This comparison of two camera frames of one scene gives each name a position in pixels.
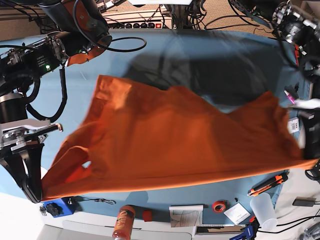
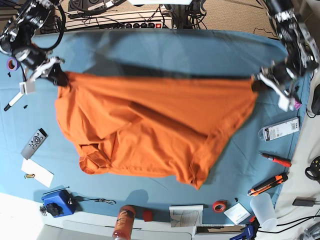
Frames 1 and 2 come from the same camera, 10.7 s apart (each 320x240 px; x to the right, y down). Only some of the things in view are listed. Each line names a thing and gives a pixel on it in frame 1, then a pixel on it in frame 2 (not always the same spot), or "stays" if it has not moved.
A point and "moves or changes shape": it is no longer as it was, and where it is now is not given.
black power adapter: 304,201 stays
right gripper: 26,168 -> 57,76
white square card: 237,213 stays
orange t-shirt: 134,136 moves or changes shape
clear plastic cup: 263,205 stays
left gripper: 309,113 -> 287,89
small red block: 147,216 stays
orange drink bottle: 124,221 stays
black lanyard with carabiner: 100,199 stays
